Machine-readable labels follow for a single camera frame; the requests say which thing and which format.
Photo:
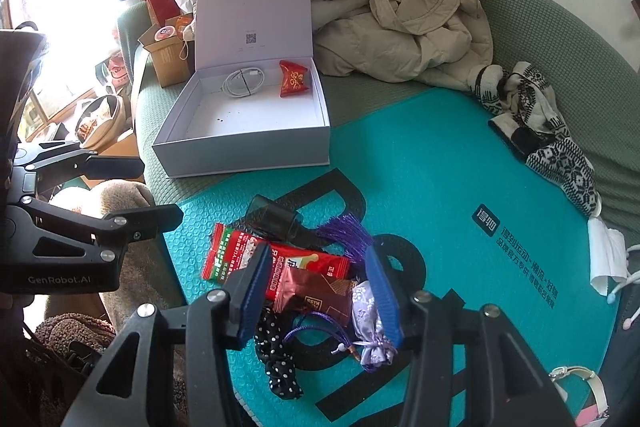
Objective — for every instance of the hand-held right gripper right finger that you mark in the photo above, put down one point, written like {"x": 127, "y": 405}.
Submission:
{"x": 385, "y": 297}

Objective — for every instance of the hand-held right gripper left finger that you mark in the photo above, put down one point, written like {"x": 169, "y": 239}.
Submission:
{"x": 247, "y": 297}

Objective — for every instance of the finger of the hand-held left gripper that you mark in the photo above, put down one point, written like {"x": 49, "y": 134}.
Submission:
{"x": 145, "y": 221}
{"x": 110, "y": 168}

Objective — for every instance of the purple sachet with tassel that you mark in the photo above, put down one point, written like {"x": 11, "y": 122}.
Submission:
{"x": 365, "y": 312}

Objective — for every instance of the large red snack packet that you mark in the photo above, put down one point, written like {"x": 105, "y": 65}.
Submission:
{"x": 225, "y": 252}

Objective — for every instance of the red snack bar packet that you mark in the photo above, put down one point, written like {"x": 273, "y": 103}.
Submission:
{"x": 300, "y": 264}

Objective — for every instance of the dark red chocolate packet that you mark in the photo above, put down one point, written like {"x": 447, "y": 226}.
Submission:
{"x": 310, "y": 292}

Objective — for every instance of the black polka dot scrunchie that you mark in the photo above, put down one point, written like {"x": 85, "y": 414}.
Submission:
{"x": 277, "y": 357}

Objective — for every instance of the white gift box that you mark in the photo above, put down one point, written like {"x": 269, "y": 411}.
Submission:
{"x": 250, "y": 7}

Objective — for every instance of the brown fleece cloth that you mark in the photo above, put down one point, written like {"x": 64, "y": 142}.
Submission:
{"x": 125, "y": 192}

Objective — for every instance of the brown knit cloth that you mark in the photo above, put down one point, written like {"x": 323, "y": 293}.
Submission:
{"x": 65, "y": 327}

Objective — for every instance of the cream tote bag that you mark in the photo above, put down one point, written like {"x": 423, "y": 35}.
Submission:
{"x": 100, "y": 117}

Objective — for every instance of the red white packet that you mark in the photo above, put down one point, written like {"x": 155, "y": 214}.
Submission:
{"x": 119, "y": 71}

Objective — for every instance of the small open cardboard box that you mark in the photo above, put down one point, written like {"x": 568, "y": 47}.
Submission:
{"x": 170, "y": 62}

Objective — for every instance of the orange lidded jar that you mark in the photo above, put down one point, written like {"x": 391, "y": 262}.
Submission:
{"x": 163, "y": 33}

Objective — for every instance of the teal exercise mat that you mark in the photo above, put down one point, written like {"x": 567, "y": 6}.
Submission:
{"x": 450, "y": 157}

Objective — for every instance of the small orange box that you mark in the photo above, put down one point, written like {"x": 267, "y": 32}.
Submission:
{"x": 184, "y": 26}

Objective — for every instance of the red candy packet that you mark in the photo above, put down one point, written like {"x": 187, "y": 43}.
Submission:
{"x": 294, "y": 79}

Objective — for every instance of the black white knit scarf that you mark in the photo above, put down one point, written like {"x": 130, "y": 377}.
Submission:
{"x": 550, "y": 157}

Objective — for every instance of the beige coat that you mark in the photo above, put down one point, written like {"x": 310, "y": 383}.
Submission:
{"x": 400, "y": 22}

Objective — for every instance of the green sofa cover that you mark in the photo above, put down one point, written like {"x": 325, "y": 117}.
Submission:
{"x": 550, "y": 32}

